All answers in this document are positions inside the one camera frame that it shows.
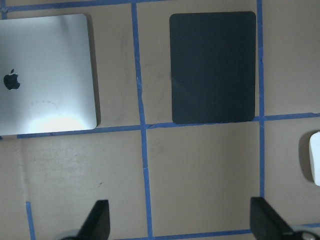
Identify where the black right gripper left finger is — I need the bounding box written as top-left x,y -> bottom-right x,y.
56,199 -> 110,240

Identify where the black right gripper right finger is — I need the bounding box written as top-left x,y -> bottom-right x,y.
249,197 -> 320,240

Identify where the white computer mouse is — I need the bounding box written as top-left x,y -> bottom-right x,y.
309,131 -> 320,186

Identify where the black mousepad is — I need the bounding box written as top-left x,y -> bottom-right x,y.
169,11 -> 256,124

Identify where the silver closed laptop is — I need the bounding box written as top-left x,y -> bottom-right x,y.
0,14 -> 97,136

